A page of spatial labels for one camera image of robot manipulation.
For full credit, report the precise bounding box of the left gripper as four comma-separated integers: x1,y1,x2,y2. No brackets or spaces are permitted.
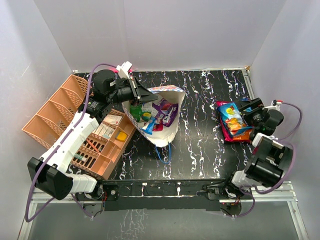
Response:
107,75,159,107

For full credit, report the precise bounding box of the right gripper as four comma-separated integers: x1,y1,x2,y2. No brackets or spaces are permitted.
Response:
235,98,268,129

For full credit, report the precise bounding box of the blue checkered paper bag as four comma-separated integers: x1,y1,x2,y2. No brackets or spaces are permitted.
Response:
121,84,186,165

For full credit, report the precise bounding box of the blue Slendy candy bag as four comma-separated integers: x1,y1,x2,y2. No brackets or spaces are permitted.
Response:
217,103,255,138

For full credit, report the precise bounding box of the orange snack bag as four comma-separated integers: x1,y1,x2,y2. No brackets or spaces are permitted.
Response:
231,129,252,142

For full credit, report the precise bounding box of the pink chips bag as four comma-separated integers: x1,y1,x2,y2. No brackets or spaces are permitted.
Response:
215,100,255,144

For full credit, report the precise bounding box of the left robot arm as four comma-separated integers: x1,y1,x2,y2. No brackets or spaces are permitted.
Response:
27,69,158,200

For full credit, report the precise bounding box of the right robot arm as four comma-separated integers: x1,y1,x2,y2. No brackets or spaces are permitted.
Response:
222,98,295,199

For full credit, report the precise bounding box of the purple snack bag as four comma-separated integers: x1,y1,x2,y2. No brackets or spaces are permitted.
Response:
151,98,179,127

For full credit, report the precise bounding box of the green snack pack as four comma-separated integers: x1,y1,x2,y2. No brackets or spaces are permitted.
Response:
129,102,152,123

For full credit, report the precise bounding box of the white medicine box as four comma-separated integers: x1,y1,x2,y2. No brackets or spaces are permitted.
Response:
103,114,123,126

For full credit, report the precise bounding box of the yellow sponge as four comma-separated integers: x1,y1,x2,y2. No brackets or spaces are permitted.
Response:
115,130,128,142

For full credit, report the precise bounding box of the white lotion bottle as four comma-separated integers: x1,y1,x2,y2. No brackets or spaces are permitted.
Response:
93,123,115,139

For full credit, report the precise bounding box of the orange pen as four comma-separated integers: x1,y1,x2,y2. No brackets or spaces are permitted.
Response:
86,138,101,153

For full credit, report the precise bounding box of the peach plastic desk organizer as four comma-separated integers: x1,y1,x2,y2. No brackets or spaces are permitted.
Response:
21,74,139,180

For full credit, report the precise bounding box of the glue stick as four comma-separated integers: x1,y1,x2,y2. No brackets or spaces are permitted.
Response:
73,154,87,162

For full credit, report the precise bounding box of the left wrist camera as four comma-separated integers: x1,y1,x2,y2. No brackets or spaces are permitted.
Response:
116,61,132,79

